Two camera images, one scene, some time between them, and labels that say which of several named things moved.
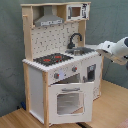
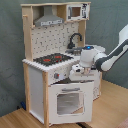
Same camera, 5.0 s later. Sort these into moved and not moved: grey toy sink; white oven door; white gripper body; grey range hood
Moved: white gripper body
Not moved: white oven door; grey toy sink; grey range hood
